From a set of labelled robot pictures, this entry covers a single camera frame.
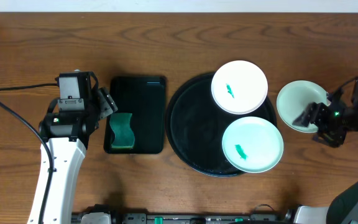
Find green scrubbing sponge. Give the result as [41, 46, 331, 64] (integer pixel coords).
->
[109, 113, 135, 149]

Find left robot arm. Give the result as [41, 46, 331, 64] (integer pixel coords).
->
[28, 97, 89, 223]

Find mint plate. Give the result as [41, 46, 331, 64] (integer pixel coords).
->
[277, 80, 328, 134]
[222, 116, 284, 173]

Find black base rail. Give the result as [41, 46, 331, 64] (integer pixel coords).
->
[70, 204, 296, 224]

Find white plate top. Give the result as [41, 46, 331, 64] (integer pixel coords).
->
[211, 60, 268, 114]

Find black round tray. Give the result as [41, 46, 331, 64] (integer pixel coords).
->
[165, 72, 278, 178]

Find black rectangular water tray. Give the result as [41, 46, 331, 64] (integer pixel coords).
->
[104, 76, 166, 154]

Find mint plate bottom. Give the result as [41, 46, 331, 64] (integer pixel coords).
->
[222, 116, 284, 173]

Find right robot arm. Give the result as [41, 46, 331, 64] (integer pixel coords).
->
[292, 77, 358, 224]

